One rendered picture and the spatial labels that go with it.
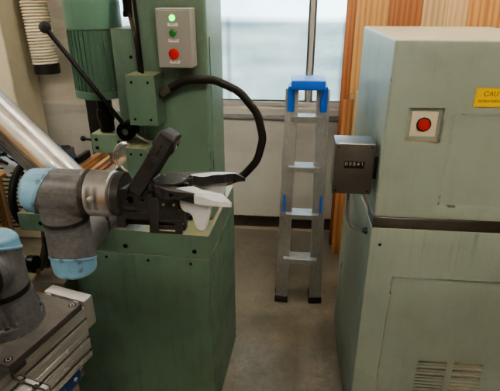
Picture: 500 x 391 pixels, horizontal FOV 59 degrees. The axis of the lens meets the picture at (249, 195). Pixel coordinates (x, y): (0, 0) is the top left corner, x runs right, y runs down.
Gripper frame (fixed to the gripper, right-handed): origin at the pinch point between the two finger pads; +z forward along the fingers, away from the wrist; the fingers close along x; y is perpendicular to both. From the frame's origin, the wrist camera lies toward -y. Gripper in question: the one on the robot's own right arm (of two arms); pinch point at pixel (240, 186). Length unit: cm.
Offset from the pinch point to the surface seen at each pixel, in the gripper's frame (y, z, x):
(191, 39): -25, -22, -64
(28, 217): 28, -73, -55
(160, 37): -25, -31, -63
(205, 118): -2, -20, -72
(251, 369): 111, -7, -101
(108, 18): -32, -51, -76
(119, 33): -27, -47, -74
